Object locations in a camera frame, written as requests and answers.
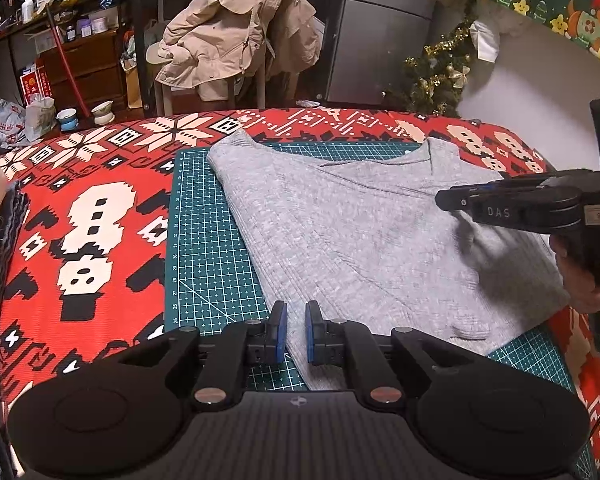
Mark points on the white lotion bottle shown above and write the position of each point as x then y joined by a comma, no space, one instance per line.
27,8

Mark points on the white red plastic bag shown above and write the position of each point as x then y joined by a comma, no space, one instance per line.
5,122

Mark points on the wooden drawer cabinet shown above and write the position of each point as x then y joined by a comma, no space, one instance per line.
90,75

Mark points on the silver refrigerator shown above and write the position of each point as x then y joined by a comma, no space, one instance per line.
380,35

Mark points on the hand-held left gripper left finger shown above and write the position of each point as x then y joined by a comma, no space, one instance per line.
280,332

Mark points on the red patterned blanket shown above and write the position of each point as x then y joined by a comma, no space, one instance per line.
105,185

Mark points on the white hanging cloth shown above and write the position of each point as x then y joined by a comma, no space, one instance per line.
485,42

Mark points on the beige chair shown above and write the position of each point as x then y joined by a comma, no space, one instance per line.
166,102

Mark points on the small Christmas tree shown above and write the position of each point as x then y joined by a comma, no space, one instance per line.
435,80

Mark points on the beige jacket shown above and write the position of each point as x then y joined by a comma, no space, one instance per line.
220,35

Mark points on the white ceramic bowl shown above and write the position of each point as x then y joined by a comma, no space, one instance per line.
102,112

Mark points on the grey knit shirt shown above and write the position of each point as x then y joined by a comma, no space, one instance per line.
355,240

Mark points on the person's right hand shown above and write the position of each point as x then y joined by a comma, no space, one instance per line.
575,280

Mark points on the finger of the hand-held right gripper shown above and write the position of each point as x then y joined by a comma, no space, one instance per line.
455,199

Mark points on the crumpled white paper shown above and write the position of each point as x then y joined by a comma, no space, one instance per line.
310,104

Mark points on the white drawer unit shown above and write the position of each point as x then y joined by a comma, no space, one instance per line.
318,27

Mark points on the green cutting mat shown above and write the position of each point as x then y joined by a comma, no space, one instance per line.
205,260

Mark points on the folded dark grey cloth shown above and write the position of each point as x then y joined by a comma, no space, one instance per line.
5,240

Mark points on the red carton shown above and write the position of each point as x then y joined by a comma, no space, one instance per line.
32,85

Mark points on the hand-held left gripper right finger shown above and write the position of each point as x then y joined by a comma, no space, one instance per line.
311,332

